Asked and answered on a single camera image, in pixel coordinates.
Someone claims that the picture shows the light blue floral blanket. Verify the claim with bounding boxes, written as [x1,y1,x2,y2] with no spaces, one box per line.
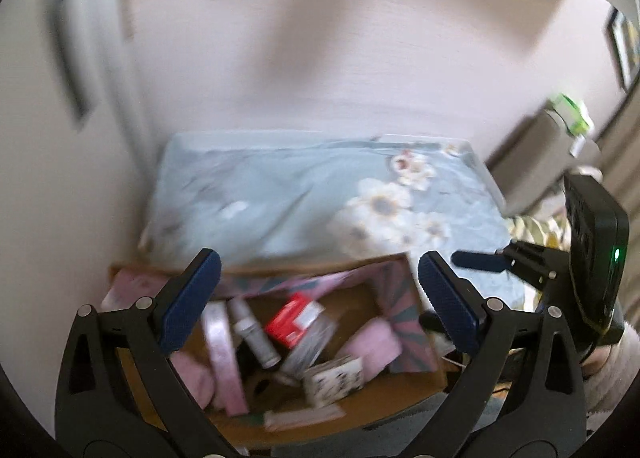
[137,131,526,311]

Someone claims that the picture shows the green tissue pack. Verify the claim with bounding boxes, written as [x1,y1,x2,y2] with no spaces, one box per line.
[545,93,596,136]

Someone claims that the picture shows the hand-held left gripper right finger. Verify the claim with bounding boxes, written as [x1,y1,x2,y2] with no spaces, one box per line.
[405,251,587,458]

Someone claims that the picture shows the grey bottle with black cap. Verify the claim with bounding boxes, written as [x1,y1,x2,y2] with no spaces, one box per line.
[227,297,282,369]

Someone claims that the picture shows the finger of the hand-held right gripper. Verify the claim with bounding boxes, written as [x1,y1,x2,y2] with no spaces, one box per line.
[419,312,452,340]
[451,239,562,287]

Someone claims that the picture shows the pink glossy packet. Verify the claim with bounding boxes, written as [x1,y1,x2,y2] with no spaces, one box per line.
[201,301,249,415]

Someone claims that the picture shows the white pink card packet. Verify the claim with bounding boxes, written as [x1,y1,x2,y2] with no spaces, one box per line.
[262,404,347,432]

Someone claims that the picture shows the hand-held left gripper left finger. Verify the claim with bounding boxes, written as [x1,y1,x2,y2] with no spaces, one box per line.
[54,248,238,458]

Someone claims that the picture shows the yellow floral blanket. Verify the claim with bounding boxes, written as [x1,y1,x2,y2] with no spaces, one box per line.
[502,215,571,251]

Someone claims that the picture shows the cardboard box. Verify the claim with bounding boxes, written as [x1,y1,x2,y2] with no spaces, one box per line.
[107,253,451,449]

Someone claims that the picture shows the white patterned box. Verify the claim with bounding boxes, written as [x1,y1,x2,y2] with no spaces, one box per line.
[304,355,364,407]

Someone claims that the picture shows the person's right forearm white sleeve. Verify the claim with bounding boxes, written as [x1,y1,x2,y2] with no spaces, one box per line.
[582,323,640,419]

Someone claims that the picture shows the framed wall picture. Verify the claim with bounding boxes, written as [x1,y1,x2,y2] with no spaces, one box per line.
[605,6,640,92]

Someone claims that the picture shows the red box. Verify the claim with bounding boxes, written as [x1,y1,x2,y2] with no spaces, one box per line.
[265,292,326,350]

